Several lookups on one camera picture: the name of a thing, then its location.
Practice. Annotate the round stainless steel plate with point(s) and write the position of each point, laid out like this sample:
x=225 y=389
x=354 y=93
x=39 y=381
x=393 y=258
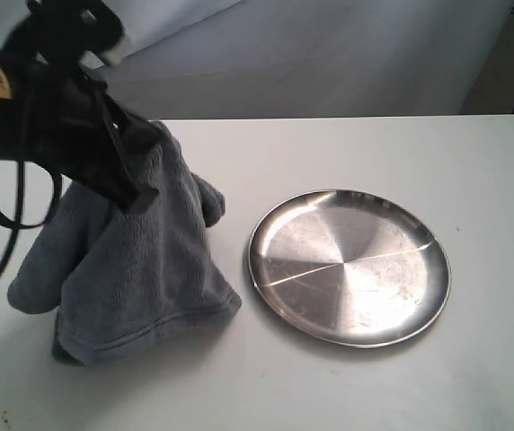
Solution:
x=349 y=268

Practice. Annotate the grey microfibre cloth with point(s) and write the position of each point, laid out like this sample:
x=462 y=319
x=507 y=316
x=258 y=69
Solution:
x=121 y=284

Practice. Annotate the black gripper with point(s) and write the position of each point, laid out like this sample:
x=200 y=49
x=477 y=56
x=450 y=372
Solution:
x=88 y=137

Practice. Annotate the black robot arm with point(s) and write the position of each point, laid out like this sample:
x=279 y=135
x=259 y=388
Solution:
x=22 y=85

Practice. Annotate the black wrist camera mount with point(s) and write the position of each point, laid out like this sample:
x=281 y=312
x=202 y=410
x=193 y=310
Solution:
x=62 y=32

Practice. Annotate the grey backdrop curtain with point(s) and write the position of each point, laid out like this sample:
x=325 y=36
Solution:
x=301 y=59

